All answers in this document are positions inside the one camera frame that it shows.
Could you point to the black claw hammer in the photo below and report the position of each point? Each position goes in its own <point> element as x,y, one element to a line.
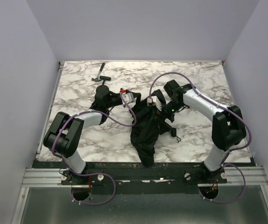
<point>100,77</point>

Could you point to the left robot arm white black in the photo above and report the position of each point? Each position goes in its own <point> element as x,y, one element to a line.
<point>63,136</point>

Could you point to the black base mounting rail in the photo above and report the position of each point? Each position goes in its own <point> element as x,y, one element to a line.
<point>134,178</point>

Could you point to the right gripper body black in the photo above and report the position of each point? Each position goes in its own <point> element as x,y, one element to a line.
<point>157,96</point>

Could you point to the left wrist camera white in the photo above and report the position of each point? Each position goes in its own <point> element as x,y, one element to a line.
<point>127,97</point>

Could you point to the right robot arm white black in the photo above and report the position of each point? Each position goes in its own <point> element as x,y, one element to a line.
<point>227,128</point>

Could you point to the black folding umbrella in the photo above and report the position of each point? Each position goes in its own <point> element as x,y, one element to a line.
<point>150,125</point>

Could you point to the aluminium frame rail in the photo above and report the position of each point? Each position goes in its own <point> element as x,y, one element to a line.
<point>34,178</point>

